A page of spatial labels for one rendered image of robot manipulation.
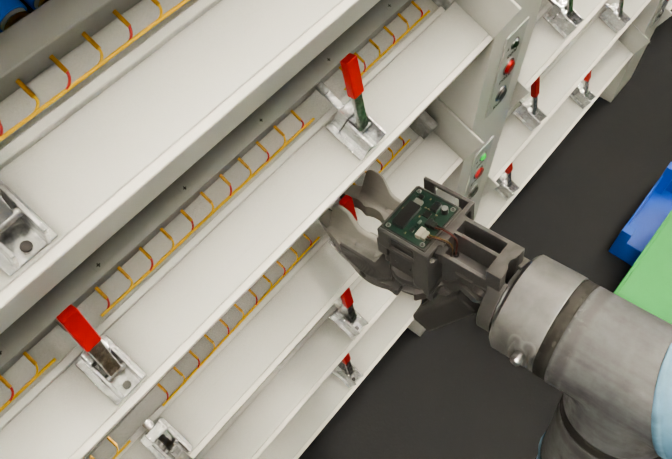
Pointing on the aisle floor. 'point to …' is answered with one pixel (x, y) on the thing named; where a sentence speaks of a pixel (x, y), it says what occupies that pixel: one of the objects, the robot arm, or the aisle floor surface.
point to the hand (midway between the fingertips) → (336, 206)
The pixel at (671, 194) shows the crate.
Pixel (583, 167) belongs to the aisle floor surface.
